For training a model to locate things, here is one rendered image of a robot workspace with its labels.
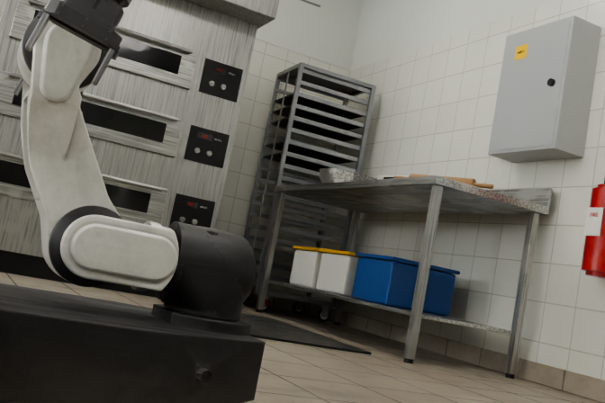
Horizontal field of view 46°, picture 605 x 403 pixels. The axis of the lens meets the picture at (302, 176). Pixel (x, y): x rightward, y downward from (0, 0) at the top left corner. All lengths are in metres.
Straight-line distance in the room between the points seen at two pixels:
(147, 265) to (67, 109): 0.30
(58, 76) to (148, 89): 3.26
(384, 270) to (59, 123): 2.82
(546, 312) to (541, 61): 1.30
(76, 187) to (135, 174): 3.15
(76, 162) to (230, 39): 3.50
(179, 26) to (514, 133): 2.14
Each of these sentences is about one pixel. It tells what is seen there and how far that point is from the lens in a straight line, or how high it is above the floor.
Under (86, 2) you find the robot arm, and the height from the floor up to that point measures 0.65.
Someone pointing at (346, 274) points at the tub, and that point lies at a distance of 4.26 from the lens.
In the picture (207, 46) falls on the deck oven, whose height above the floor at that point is 1.61.
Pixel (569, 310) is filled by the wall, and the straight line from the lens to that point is 3.79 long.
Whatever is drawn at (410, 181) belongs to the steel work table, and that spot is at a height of 0.86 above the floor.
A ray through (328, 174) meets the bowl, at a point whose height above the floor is 0.99.
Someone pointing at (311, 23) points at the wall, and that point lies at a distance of 6.20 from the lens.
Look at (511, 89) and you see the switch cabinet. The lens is 4.14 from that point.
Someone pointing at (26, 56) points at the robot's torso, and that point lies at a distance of 1.34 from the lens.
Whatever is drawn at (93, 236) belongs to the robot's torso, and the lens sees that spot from 1.29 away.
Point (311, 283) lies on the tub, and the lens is 4.62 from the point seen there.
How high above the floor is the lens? 0.30
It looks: 8 degrees up
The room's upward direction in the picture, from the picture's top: 11 degrees clockwise
